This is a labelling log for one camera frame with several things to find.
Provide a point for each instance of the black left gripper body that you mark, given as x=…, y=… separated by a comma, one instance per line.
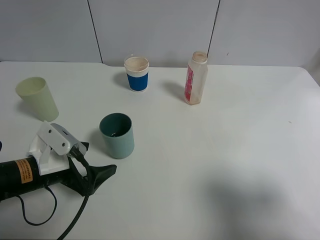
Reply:
x=70, y=178

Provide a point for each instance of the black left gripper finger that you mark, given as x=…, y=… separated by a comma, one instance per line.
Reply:
x=95, y=177
x=83, y=147

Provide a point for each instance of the teal green plastic cup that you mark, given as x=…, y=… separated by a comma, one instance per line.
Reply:
x=117, y=132

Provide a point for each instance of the clear bottle with pink label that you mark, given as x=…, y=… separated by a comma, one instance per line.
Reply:
x=197, y=70

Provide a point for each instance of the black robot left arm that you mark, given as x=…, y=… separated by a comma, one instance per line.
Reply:
x=22, y=176

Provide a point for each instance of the pale yellow plastic cup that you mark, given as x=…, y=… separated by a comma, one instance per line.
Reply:
x=36, y=95

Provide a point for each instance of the blue sleeved paper cup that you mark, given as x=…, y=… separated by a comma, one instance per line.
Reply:
x=137, y=71

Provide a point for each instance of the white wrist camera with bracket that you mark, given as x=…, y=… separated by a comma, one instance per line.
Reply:
x=51, y=148

